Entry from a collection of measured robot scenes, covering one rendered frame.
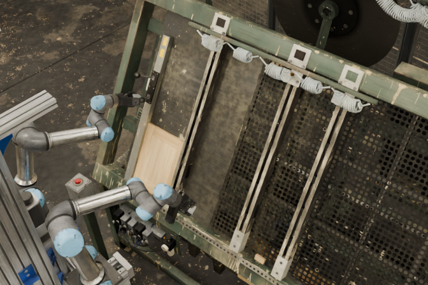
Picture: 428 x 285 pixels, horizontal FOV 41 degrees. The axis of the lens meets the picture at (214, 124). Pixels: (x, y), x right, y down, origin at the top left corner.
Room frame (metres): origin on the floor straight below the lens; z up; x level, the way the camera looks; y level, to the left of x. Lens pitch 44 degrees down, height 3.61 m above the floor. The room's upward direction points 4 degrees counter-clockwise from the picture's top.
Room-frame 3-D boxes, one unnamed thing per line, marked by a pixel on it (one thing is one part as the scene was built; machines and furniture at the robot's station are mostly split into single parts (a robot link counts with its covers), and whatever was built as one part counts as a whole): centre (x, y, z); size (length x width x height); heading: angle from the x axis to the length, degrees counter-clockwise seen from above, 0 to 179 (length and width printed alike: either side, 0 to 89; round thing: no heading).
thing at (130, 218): (2.07, 0.49, 0.69); 0.50 x 0.14 x 0.24; 49
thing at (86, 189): (2.31, 0.86, 0.84); 0.12 x 0.12 x 0.18; 49
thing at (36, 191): (1.94, 1.00, 1.20); 0.13 x 0.12 x 0.14; 28
